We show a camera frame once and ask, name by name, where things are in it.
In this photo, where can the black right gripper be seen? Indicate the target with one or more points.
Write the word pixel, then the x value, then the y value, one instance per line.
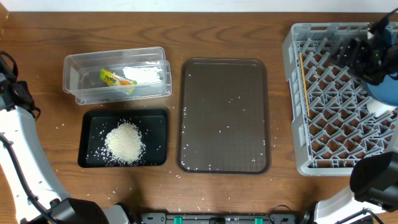
pixel 360 47

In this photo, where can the dark blue plate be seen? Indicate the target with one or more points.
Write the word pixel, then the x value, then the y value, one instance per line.
pixel 385 89

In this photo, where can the white cup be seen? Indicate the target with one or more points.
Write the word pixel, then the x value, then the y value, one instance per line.
pixel 378 108

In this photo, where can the wooden chopstick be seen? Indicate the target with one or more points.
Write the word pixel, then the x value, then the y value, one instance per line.
pixel 304 83

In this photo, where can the white green wrapper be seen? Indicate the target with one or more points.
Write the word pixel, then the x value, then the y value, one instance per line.
pixel 113 79

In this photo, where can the pile of white rice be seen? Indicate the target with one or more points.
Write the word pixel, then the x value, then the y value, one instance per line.
pixel 122 145

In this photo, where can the white paper napkin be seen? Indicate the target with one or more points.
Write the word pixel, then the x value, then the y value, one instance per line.
pixel 143 75

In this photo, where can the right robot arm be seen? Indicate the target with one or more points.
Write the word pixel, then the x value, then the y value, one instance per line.
pixel 372 187

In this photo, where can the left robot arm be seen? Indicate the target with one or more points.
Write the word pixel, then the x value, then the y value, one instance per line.
pixel 39 197

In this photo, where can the grey dishwasher rack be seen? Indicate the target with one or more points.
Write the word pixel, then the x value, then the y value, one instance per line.
pixel 340 131

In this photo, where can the black tray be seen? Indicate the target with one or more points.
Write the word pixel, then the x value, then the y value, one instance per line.
pixel 97 123

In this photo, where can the clear plastic bin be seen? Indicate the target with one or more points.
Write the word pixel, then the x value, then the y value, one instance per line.
pixel 81 76

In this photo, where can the brown serving tray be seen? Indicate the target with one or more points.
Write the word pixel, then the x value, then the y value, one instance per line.
pixel 224 121

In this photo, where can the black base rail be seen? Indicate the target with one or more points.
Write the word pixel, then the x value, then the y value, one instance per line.
pixel 178 218

